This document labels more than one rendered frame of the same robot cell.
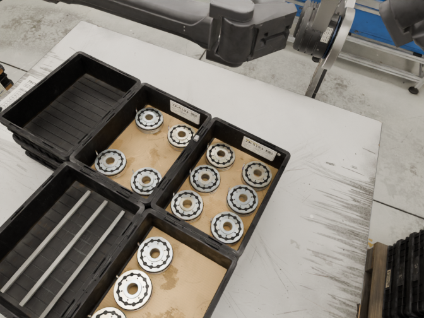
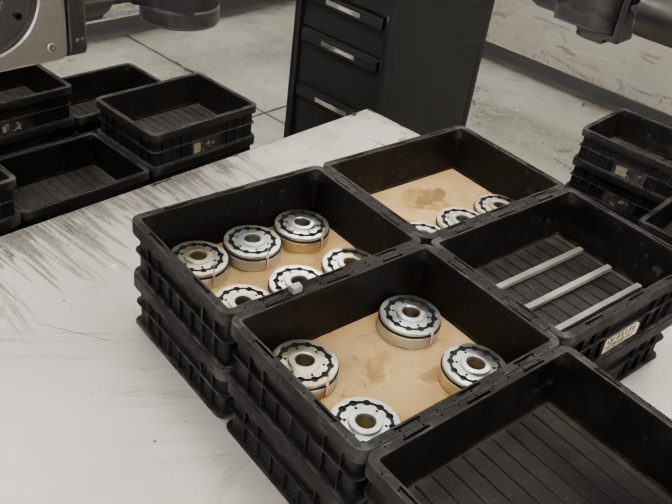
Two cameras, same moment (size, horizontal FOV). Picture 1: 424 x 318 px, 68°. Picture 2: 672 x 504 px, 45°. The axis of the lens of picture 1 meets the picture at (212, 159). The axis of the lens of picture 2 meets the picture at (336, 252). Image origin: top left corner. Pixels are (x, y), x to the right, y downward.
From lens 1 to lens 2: 1.55 m
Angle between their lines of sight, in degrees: 85
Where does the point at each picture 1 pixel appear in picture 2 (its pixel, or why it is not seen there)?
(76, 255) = (538, 289)
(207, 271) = not seen: hidden behind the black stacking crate
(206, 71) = not seen: outside the picture
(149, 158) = (388, 367)
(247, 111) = (37, 488)
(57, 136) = (598, 485)
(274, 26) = not seen: outside the picture
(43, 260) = (587, 299)
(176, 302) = (407, 210)
